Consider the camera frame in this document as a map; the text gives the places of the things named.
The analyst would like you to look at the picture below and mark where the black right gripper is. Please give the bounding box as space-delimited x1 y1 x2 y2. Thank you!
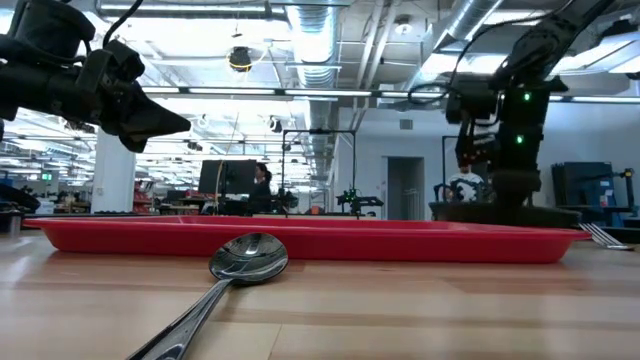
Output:
492 119 546 209

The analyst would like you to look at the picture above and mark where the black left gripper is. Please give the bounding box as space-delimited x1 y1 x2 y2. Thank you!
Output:
49 67 192 154

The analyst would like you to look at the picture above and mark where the fork with pink handle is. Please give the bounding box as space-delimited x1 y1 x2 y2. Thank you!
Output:
578 222 635 251

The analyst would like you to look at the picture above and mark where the shiny metal spoon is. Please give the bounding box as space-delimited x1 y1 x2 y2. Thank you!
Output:
124 231 290 360

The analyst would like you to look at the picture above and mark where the red plastic tray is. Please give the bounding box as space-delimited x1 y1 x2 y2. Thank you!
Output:
22 214 594 265

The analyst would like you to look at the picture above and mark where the person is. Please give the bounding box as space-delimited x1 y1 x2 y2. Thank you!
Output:
444 159 487 204
248 162 274 216

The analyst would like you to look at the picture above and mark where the white structural column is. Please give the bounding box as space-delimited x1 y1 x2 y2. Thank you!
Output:
90 127 137 215

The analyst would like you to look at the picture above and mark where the black computer monitor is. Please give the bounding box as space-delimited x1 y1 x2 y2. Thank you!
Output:
198 158 258 196

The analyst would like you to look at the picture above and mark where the black ceiling-hung device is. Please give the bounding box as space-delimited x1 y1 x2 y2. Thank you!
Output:
228 45 253 74

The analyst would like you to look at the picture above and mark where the grey door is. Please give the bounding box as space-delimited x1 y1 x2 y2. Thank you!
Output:
387 156 426 221

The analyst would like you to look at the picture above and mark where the linear ceiling light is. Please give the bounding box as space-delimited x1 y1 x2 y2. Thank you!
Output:
142 85 640 105

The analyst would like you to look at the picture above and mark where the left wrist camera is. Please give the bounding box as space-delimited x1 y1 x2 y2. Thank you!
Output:
75 39 146 96

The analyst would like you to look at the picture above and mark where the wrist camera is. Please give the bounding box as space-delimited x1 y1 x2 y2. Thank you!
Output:
75 39 146 96
444 79 501 166

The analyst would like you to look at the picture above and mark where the black rig frame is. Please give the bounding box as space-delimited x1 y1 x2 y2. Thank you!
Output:
281 128 357 219
441 133 461 204

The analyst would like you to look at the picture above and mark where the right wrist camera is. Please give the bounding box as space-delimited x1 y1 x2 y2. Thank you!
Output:
444 79 501 166

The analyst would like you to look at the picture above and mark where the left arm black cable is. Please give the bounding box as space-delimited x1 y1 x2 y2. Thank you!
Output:
102 0 145 47

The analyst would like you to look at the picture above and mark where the silver ventilation duct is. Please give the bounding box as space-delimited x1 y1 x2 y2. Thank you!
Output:
284 0 346 176

